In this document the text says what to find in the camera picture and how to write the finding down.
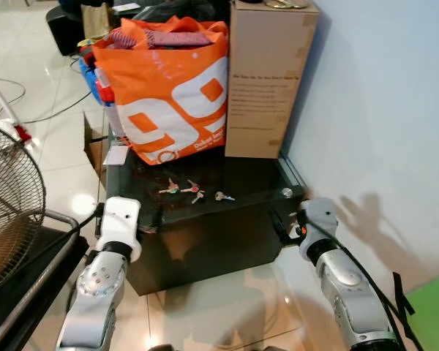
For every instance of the red striped cloth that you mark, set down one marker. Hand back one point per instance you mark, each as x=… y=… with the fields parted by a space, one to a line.
x=168 y=38

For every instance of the white paper card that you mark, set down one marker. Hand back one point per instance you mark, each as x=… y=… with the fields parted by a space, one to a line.
x=115 y=155

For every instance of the small brown cardboard box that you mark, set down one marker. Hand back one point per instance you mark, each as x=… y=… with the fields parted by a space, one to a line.
x=95 y=146

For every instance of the small silver key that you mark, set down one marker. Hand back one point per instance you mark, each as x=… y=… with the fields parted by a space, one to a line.
x=198 y=197
x=223 y=196

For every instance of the beige paper bag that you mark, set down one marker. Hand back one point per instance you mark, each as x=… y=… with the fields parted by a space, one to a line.
x=96 y=20

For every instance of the black plastic bin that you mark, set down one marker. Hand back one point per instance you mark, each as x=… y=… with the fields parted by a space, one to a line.
x=62 y=29

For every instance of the orange white shopping bag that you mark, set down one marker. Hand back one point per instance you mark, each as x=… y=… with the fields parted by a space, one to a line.
x=168 y=102

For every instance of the blue plastic bag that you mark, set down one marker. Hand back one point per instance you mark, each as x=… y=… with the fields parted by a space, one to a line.
x=95 y=77

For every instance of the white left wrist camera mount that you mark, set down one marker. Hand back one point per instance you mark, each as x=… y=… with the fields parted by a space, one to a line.
x=121 y=223

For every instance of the gold metal plate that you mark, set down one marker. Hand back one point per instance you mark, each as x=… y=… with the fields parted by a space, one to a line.
x=287 y=4

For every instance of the key with green red tag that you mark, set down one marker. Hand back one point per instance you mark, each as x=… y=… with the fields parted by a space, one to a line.
x=170 y=189

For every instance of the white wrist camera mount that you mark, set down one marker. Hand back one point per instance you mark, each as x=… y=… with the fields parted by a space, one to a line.
x=121 y=223
x=318 y=219

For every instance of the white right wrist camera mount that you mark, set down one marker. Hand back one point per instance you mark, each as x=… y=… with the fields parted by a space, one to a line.
x=318 y=219

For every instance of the black glass table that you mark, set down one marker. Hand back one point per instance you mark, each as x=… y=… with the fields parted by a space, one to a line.
x=205 y=241

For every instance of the white pole with red clip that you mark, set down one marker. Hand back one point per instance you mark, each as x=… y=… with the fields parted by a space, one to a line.
x=4 y=106

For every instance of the round metal table knob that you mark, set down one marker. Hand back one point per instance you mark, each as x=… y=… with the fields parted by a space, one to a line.
x=287 y=192

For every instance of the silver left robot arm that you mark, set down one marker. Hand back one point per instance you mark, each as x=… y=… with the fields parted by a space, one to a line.
x=95 y=292

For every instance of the tall brown cardboard box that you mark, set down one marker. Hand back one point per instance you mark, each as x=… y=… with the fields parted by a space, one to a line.
x=267 y=80

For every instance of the black tape strip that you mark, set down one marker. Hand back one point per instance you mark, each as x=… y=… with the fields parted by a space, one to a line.
x=399 y=292

